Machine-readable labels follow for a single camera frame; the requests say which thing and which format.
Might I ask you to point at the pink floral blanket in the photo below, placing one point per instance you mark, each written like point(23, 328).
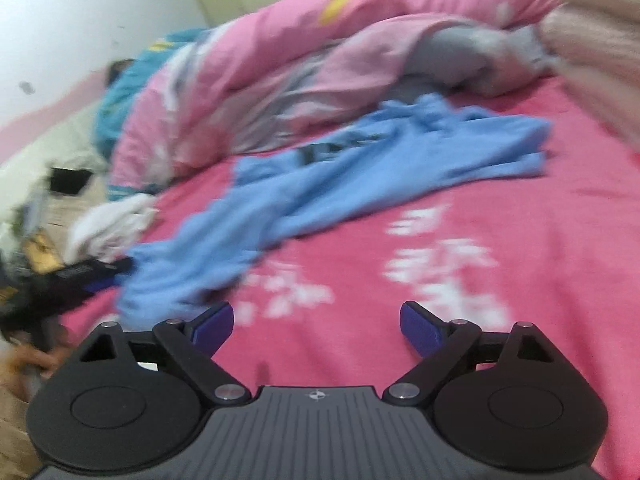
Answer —
point(500, 310)

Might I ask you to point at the pink and grey quilt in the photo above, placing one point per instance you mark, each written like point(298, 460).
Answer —
point(280, 50)

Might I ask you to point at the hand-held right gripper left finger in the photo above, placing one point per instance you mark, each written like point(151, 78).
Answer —
point(215, 329)

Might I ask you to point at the orange printed box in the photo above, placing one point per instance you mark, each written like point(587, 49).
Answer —
point(42, 252)

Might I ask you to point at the black cloth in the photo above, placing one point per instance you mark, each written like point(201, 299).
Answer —
point(70, 180)

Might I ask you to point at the crumpled white garment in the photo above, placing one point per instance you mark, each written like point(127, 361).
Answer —
point(115, 225)

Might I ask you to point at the grey wall switch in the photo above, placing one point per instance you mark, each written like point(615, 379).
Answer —
point(27, 87)

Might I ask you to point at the blue t-shirt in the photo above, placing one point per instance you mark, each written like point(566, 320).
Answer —
point(350, 170)

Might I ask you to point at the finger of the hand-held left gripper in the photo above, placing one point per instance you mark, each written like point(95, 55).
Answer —
point(112, 271)

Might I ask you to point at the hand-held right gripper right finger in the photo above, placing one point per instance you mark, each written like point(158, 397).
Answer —
point(417, 331)

